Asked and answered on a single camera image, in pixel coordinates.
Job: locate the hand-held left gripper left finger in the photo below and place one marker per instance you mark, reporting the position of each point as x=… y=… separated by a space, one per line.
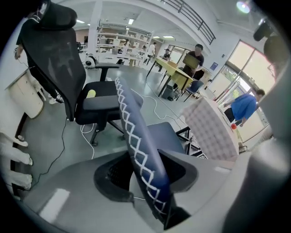
x=79 y=193

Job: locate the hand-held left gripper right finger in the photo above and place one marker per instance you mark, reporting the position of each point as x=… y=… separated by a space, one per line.
x=209 y=193

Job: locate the blue padded chair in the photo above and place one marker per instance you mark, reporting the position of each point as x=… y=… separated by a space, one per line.
x=195 y=86
x=136 y=127

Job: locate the table with pink checked cloth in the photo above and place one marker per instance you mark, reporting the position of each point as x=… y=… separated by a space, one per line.
x=204 y=127

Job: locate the black office chair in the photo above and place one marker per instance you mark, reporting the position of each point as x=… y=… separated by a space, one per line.
x=56 y=68

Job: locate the red apple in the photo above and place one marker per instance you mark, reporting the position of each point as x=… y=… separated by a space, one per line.
x=233 y=126

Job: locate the white round cabinet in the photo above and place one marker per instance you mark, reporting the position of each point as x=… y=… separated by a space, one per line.
x=27 y=97

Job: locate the black square waste bin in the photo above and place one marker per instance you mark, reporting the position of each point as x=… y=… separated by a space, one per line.
x=167 y=91

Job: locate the yellow table with black legs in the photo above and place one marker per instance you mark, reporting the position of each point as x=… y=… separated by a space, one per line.
x=175 y=70

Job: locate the white round floor device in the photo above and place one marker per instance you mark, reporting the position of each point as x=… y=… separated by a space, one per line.
x=91 y=61

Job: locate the carried cardboard box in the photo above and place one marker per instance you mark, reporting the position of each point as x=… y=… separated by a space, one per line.
x=191 y=61

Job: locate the white shelving unit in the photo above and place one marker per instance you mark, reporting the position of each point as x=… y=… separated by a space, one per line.
x=122 y=41

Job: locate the black balcony railing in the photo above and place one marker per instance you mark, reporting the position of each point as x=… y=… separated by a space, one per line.
x=195 y=20

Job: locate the glass door with dark frame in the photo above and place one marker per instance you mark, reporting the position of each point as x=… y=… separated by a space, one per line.
x=247 y=68

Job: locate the black head-worn camera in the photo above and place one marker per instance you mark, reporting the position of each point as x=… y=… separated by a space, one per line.
x=262 y=30

